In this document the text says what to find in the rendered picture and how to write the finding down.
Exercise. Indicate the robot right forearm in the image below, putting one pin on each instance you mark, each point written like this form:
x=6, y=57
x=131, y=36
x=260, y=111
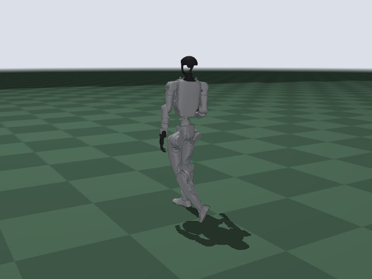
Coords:
x=200, y=115

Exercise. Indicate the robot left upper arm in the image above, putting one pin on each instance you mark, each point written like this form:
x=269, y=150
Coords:
x=171, y=86

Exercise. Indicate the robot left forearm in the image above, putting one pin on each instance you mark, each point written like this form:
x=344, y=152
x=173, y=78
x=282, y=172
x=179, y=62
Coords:
x=165, y=119

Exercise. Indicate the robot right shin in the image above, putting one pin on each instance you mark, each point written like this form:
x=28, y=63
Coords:
x=183, y=194

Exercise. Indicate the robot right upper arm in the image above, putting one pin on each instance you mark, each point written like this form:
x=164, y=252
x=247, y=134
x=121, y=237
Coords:
x=203, y=98

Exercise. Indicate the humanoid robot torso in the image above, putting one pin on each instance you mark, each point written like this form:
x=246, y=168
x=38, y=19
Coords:
x=186, y=103

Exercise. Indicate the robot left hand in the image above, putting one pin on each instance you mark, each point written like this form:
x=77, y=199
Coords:
x=162, y=136

